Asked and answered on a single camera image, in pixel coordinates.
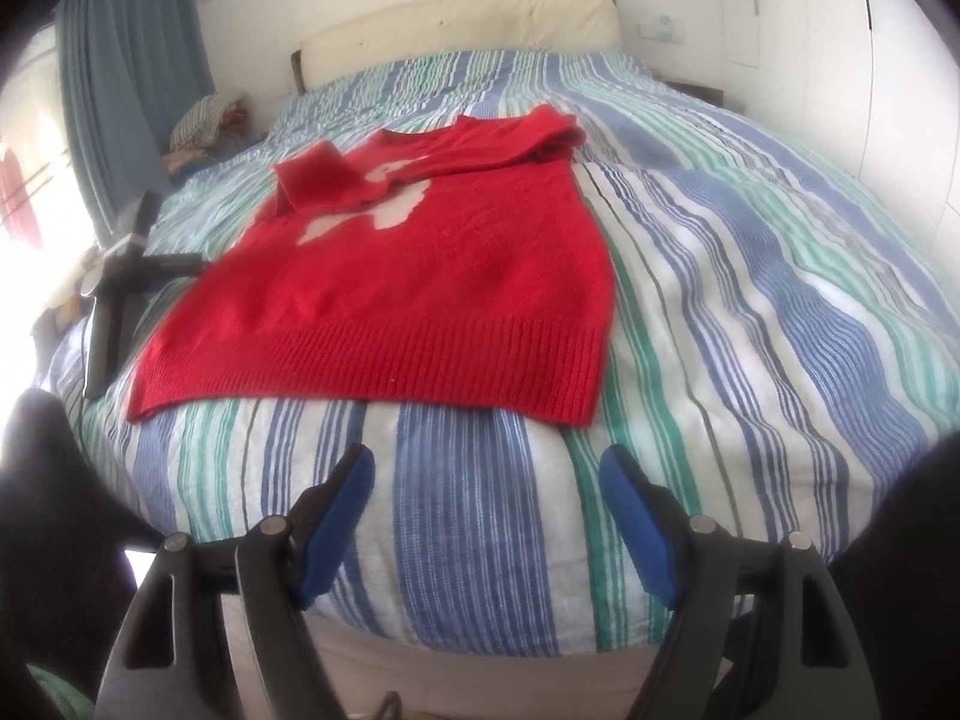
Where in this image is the red knit sweater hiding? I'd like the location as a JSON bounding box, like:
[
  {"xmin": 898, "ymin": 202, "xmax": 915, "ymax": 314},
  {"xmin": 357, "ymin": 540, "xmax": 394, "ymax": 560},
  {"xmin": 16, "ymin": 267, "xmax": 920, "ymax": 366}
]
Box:
[{"xmin": 127, "ymin": 105, "xmax": 613, "ymax": 426}]

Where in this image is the pile of clothes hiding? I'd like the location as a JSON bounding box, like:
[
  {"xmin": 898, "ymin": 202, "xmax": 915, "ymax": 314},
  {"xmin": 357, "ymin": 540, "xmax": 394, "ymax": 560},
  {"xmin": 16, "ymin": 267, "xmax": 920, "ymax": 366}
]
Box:
[{"xmin": 163, "ymin": 89, "xmax": 249, "ymax": 182}]

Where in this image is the teal curtain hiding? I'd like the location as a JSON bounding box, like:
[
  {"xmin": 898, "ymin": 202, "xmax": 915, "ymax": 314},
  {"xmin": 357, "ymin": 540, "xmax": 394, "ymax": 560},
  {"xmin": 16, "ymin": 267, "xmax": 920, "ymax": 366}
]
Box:
[{"xmin": 55, "ymin": 0, "xmax": 215, "ymax": 242}]

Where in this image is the striped blue green bedspread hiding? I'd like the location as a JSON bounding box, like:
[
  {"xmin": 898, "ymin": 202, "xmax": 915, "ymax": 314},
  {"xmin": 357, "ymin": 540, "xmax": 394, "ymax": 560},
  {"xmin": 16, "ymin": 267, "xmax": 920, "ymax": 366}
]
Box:
[{"xmin": 40, "ymin": 49, "xmax": 960, "ymax": 657}]

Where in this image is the dark wooden nightstand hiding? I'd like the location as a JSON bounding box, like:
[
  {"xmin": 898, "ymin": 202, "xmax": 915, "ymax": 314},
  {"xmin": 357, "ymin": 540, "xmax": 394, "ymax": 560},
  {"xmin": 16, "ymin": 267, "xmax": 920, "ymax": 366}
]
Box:
[{"xmin": 665, "ymin": 80, "xmax": 724, "ymax": 107}]

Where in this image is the cream padded headboard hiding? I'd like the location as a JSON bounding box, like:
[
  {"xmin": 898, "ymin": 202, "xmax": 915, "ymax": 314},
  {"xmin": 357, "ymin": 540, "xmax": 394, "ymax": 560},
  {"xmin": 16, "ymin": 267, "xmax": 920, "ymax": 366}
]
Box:
[{"xmin": 291, "ymin": 0, "xmax": 623, "ymax": 94}]

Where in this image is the white wardrobe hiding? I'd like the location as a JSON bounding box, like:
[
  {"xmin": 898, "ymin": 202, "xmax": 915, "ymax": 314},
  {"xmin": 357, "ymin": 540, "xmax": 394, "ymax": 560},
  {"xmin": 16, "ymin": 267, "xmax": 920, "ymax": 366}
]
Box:
[{"xmin": 722, "ymin": 0, "xmax": 958, "ymax": 265}]

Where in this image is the wall power outlet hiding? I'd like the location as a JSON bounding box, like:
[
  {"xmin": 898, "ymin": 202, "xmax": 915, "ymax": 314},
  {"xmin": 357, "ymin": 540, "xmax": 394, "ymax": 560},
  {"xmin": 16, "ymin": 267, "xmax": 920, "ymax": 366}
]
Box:
[{"xmin": 636, "ymin": 13, "xmax": 685, "ymax": 44}]

